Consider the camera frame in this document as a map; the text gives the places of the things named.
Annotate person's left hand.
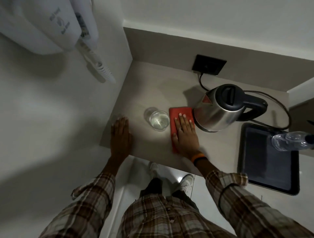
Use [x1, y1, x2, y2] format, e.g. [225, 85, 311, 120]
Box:
[111, 117, 133, 161]

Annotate person's right hand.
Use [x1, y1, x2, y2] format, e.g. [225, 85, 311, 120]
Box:
[172, 113, 201, 160]

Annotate red cleaning cloth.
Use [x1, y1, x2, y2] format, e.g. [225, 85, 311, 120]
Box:
[169, 106, 196, 154]

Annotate person's right forearm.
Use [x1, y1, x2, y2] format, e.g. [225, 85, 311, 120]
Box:
[195, 159, 221, 180]

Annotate person's left forearm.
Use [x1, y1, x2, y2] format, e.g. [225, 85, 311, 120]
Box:
[102, 155, 128, 178]

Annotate clear glass of water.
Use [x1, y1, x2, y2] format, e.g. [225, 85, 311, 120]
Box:
[144, 107, 171, 132]

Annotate orange wristband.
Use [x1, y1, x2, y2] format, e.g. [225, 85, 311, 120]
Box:
[191, 153, 205, 164]

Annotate stainless steel electric kettle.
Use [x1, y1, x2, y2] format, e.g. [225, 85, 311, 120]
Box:
[193, 84, 268, 133]

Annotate white left shoe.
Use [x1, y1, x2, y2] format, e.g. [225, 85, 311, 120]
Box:
[148, 162, 160, 175]

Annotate white shoe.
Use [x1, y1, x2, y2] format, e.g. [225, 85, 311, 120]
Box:
[177, 174, 195, 195]
[148, 162, 160, 175]

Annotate white right shoe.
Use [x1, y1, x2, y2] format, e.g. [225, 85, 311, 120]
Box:
[177, 174, 195, 195]

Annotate black trousers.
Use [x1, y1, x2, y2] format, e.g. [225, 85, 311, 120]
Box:
[140, 178, 200, 211]

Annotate brown plaid shirt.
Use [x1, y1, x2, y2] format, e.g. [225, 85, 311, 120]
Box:
[39, 170, 314, 238]

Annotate black rectangular tray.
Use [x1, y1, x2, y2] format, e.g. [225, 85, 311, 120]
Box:
[237, 123, 300, 196]

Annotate clear plastic water bottle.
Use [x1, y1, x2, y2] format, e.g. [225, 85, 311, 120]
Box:
[271, 131, 314, 152]

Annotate black kettle power cord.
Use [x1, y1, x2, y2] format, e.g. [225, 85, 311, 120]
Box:
[199, 72, 291, 130]

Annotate black wall socket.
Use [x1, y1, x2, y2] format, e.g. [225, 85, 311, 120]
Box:
[192, 54, 227, 76]

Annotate white coiled cord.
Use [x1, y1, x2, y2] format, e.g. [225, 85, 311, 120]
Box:
[77, 39, 116, 84]

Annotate white wall-mounted hair dryer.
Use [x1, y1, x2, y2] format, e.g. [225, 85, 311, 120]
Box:
[0, 0, 100, 55]

